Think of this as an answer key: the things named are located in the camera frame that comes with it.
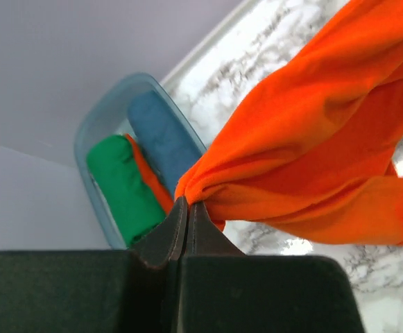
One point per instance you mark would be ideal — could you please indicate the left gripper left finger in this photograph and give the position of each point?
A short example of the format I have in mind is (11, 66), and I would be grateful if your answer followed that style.
(166, 241)

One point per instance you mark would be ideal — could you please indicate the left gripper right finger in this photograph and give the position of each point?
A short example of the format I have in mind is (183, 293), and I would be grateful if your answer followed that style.
(204, 238)

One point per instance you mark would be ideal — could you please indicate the orange t shirt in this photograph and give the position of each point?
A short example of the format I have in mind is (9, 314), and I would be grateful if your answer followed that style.
(149, 177)
(309, 150)

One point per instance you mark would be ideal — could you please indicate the rolled green t shirt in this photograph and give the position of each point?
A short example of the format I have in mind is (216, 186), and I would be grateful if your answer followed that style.
(131, 202)

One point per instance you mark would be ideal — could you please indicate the rolled orange t shirt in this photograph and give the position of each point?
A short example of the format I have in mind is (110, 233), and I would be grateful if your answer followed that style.
(149, 177)

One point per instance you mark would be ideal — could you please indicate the rolled blue t shirt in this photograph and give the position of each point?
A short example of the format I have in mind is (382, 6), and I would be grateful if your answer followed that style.
(169, 144)

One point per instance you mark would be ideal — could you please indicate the clear blue plastic bin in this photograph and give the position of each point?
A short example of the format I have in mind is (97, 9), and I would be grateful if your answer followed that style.
(109, 117)

